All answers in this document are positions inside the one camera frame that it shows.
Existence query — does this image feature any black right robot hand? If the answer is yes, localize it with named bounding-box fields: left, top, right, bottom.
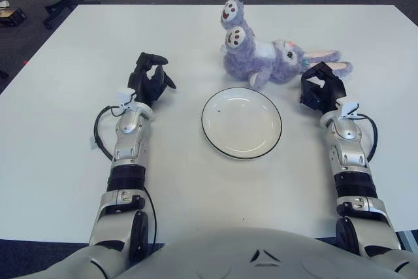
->
left=299, top=61, right=347, bottom=112

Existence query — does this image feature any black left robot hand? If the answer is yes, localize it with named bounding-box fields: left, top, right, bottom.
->
left=127, top=52, right=178, bottom=107

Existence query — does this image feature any purple plush bunny doll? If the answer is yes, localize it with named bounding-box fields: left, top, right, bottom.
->
left=219, top=0, right=354, bottom=90

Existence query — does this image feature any white plate with black rim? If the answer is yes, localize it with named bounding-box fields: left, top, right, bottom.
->
left=201, top=87, right=283, bottom=161

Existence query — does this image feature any white left wrist connector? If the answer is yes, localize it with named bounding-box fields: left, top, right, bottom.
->
left=116, top=88, right=135, bottom=112

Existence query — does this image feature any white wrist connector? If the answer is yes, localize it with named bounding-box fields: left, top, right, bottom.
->
left=116, top=88, right=135, bottom=112
left=338, top=98, right=359, bottom=119

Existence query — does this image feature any white right wrist connector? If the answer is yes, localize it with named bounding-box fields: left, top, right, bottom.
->
left=338, top=98, right=359, bottom=119

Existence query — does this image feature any brown and black box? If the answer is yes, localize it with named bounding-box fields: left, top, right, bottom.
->
left=0, top=7, right=26, bottom=27

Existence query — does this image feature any grey robot torso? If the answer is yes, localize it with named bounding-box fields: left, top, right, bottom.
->
left=0, top=226, right=418, bottom=279

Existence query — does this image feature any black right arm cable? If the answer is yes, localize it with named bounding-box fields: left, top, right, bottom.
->
left=355, top=114, right=379, bottom=162

